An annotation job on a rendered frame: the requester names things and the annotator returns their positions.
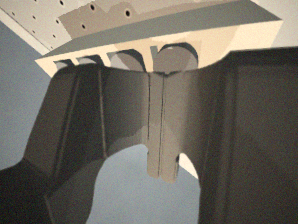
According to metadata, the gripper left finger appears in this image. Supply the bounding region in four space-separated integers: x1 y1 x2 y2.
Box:
0 63 167 224

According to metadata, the cream button panel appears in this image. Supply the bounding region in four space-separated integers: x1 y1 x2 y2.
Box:
35 0 284 77

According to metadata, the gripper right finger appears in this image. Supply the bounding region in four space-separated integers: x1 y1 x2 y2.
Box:
161 46 298 224

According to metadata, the grey perforated base plate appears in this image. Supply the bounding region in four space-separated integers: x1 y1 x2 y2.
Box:
0 0 298 51

